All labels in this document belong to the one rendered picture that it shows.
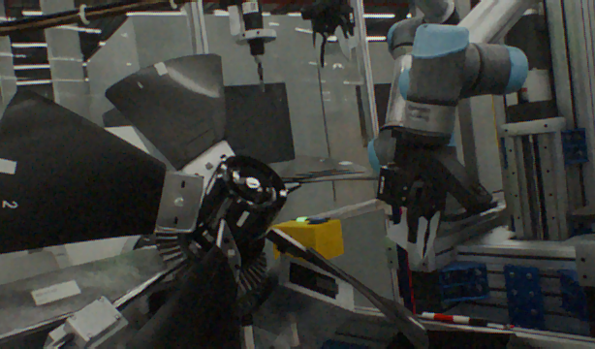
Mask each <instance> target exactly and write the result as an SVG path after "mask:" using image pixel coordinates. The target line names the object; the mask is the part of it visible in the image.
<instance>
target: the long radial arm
mask: <svg viewBox="0 0 595 349"><path fill-rule="evenodd" d="M166 269H167V267H166V264H165V263H162V259H161V257H160V256H159V253H158V251H157V250H156V247H155V246H150V247H146V248H143V249H138V250H134V251H130V252H126V253H122V254H117V255H113V256H109V257H107V258H103V259H99V260H94V261H90V262H86V263H82V264H78V265H75V266H74V267H69V268H65V269H62V270H55V271H51V272H46V273H42V274H38V275H35V276H31V277H26V278H22V279H19V280H15V281H11V282H7V283H2V284H0V349H43V348H44V345H45V342H46V340H47V336H48V334H49V333H52V332H54V331H55V329H57V328H58V327H60V326H61V325H63V324H65V322H66V320H67V319H68V318H69V317H70V316H71V315H75V314H76V313H78V312H80V311H81V310H83V308H84V307H86V306H88V305H89V304H91V303H92V302H94V301H96V300H97V299H98V298H101V297H105V298H106V299H107V300H108V301H111V300H113V299H114V298H116V297H117V296H120V295H122V294H123V293H125V292H126V291H131V290H132V289H134V287H136V286H137V285H139V284H140V283H143V282H144V281H145V280H146V279H148V278H149V277H151V276H152V275H154V274H155V273H157V272H162V271H165V270H166ZM175 283H176V280H175V279H174V277H172V275H170V276H169V277H167V278H166V281H165V282H162V283H161V284H160V285H158V286H157V287H155V289H154V290H152V291H151V292H149V293H148V294H146V295H145V296H143V297H142V298H140V299H138V300H137V301H136V303H135V304H133V305H132V306H131V307H129V308H128V310H126V311H125V312H123V313H122V314H121V315H122V316H123V317H124V318H125V319H126V320H127V322H128V323H129V324H128V326H127V328H126V329H125V330H127V329H130V328H133V327H134V326H135V325H136V323H137V322H138V320H139V318H140V317H141V315H143V314H145V313H148V312H151V311H152V312H151V313H152V314H153V315H154V314H155V313H156V312H157V311H158V308H159V307H160V305H161V304H162V302H163V301H165V299H166V298H167V296H168V295H169V293H170V292H171V290H172V287H173V286H174V284H175Z"/></svg>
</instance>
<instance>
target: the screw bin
mask: <svg viewBox="0 0 595 349"><path fill-rule="evenodd" d="M426 332H427V334H428V338H429V346H428V349H515V339H516V338H517V334H516V333H494V332H470V331H447V330H426ZM383 349H417V348H416V347H415V346H414V345H413V344H412V342H411V341H410V340H409V339H408V338H407V337H406V336H405V335H404V334H402V333H401V331H399V332H398V333H397V334H396V335H395V336H394V337H393V338H392V339H391V341H390V342H389V343H388V344H387V345H386V346H385V347H384V348H383Z"/></svg>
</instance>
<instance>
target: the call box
mask: <svg viewBox="0 0 595 349"><path fill-rule="evenodd" d="M270 228H274V229H277V230H279V231H281V232H282V233H284V234H285V235H287V236H292V239H293V240H295V241H297V242H299V243H300V245H302V246H303V247H304V248H310V247H312V248H313V249H314V250H315V251H317V252H318V253H320V254H321V255H323V256H324V257H325V258H326V259H327V260H328V259H330V258H333V257H336V256H338V255H342V254H344V253H345V251H344V243H343V236H342V229H340V220H339V219H329V220H327V219H326V221H324V223H323V222H317V224H309V220H302V221H298V220H296V221H292V220H290V221H287V222H283V224H279V225H276V226H271V227H270ZM277 247H278V246H277V245H274V243H272V249H273V256H274V259H277V258H278V257H279V255H280V254H281V253H280V252H279V251H277V250H276V248H277ZM285 255H288V256H290V257H293V258H295V257H294V256H292V255H291V254H289V253H288V252H286V253H285ZM295 259H299V260H301V261H303V262H308V261H306V260H304V259H303V258H301V257H299V258H295Z"/></svg>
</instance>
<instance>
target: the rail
mask: <svg viewBox="0 0 595 349"><path fill-rule="evenodd" d="M416 317H417V318H418V320H419V321H420V322H421V323H422V325H423V328H424V329H426V330H447V331H470V332H494V333H516V334H517V338H516V339H515V349H595V337H587V336H579V335H572V334H564V333H550V332H541V331H534V330H526V329H519V328H513V329H511V330H510V331H504V330H503V325H495V324H486V327H480V325H471V324H463V323H454V322H444V321H435V320H427V319H423V318H422V315H418V314H416ZM398 332H399V329H398V328H397V326H396V325H395V324H394V323H393V322H392V321H391V320H390V319H389V318H388V317H387V316H386V315H385V314H382V312H380V311H379V309H372V308H365V306H356V305H354V313H353V314H352V315H351V316H350V317H349V318H348V319H347V320H346V321H345V322H344V323H343V324H342V325H341V326H340V327H338V328H337V329H336V332H335V333H334V334H333V335H332V336H331V337H330V338H329V339H334V340H340V341H345V342H350V343H355V344H361V345H366V346H371V347H376V348H381V349H383V348H384V347H385V346H386V345H387V344H388V343H389V342H390V341H391V339H392V338H393V337H394V336H395V335H396V334H397V333H398Z"/></svg>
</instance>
